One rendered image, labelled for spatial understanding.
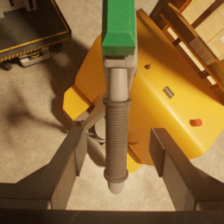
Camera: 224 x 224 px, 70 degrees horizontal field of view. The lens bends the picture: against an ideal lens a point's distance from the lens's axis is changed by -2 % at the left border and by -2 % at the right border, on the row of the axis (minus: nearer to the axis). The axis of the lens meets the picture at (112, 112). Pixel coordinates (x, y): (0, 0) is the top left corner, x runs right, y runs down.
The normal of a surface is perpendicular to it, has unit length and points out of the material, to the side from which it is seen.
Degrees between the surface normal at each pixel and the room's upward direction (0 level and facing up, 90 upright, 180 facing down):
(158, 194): 0
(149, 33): 0
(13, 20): 0
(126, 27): 16
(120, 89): 27
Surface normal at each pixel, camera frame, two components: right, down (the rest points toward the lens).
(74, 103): -0.01, 0.04
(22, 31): 0.27, -0.21
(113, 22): -0.01, -0.22
